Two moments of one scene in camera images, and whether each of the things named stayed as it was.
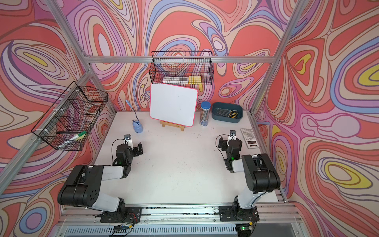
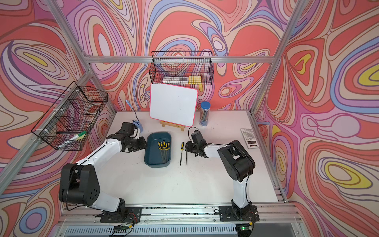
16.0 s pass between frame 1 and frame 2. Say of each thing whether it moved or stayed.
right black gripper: moved
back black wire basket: stayed
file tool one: moved
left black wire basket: stayed
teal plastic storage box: moved
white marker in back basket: stayed
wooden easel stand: stayed
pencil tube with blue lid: stayed
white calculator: stayed
